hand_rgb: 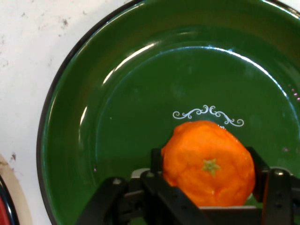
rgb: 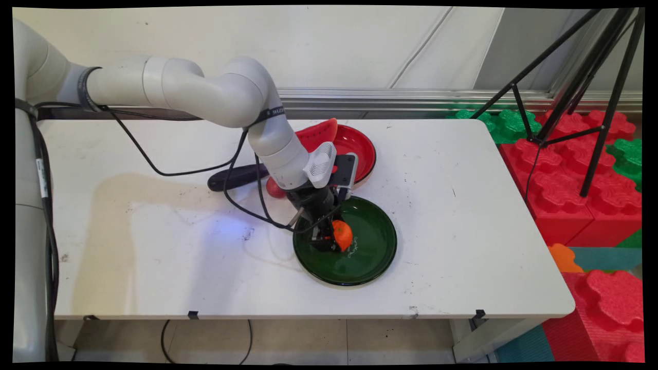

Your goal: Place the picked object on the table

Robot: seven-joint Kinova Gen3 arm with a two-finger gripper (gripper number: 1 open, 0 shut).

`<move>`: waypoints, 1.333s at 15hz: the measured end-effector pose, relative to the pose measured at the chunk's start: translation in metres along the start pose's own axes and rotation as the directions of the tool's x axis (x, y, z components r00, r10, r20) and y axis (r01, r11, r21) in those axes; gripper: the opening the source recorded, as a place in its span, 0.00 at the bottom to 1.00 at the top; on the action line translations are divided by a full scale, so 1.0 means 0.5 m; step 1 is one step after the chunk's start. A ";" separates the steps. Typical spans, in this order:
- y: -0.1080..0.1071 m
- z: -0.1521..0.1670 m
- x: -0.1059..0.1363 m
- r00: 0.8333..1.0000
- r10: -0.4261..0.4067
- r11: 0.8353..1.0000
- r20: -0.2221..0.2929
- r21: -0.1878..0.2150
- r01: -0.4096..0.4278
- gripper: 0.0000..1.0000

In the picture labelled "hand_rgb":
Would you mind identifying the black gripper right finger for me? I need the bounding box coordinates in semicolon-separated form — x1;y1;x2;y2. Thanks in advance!
245;146;300;225

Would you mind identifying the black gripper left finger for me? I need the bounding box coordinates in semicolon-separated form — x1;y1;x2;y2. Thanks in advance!
74;147;203;225

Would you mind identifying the orange toy tangerine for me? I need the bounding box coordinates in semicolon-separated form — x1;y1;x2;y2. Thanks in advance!
161;120;256;208

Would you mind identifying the green enamel plate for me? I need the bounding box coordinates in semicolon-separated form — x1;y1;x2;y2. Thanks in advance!
36;0;300;225

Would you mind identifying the red enamel plate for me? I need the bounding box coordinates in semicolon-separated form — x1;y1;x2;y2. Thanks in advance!
0;174;21;225

